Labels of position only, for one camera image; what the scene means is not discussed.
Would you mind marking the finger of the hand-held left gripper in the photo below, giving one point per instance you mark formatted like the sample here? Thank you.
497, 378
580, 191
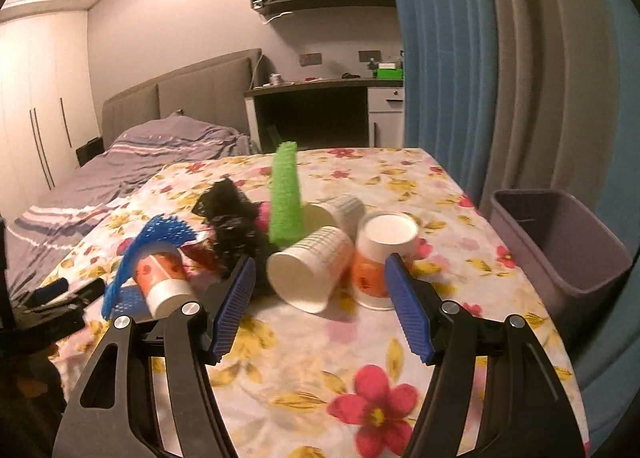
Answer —
77, 293
50, 323

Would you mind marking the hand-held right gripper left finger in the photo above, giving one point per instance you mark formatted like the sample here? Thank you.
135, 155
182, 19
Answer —
232, 308

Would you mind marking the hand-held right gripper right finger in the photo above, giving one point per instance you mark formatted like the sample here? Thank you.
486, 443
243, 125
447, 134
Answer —
407, 308

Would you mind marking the red snack packet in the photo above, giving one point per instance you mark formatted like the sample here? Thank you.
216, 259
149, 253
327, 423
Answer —
197, 253

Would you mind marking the apple print paper cup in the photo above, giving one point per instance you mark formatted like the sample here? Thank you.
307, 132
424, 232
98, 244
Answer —
165, 273
385, 238

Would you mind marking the black plastic bag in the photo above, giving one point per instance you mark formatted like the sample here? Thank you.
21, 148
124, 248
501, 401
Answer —
230, 228

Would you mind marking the white lined paper cup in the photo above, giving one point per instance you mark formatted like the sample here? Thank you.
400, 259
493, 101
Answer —
345, 213
310, 263

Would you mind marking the blue foam net sleeve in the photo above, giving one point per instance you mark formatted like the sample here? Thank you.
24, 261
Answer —
160, 233

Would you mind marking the green foam net sleeve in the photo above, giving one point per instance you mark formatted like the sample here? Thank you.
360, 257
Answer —
285, 198

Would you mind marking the grey plastic trash bin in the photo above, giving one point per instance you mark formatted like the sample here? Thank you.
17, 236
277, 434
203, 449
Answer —
550, 238

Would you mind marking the floral tablecloth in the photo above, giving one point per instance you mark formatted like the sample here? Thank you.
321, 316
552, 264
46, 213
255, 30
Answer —
310, 363

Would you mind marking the crumpled pink plastic bag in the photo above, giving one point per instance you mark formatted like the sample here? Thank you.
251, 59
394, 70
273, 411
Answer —
263, 215

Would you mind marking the grey striped blanket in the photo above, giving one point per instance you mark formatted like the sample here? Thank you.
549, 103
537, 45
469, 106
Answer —
125, 162

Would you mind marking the black bedside box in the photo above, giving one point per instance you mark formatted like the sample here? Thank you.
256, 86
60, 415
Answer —
90, 151

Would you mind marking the white wardrobe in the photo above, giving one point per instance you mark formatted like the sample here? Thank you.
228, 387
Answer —
30, 112

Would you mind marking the white drawer cabinet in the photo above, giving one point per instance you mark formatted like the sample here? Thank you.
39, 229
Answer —
385, 107

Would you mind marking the blue curtain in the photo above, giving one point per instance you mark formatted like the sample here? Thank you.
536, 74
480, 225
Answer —
440, 62
605, 378

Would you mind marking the grey upholstered bed headboard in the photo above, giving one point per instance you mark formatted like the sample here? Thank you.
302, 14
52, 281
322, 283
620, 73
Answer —
200, 87

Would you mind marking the small white mug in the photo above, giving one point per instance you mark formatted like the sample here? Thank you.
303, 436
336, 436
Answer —
275, 78

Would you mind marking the green box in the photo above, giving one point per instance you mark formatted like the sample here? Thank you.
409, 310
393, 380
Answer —
389, 72

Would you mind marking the dark top desk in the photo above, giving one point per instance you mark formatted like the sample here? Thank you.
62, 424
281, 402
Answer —
310, 84

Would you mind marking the grey curtain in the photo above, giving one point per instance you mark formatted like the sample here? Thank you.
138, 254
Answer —
550, 87

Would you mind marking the dark wall socket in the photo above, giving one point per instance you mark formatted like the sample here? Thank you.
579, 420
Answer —
310, 59
369, 56

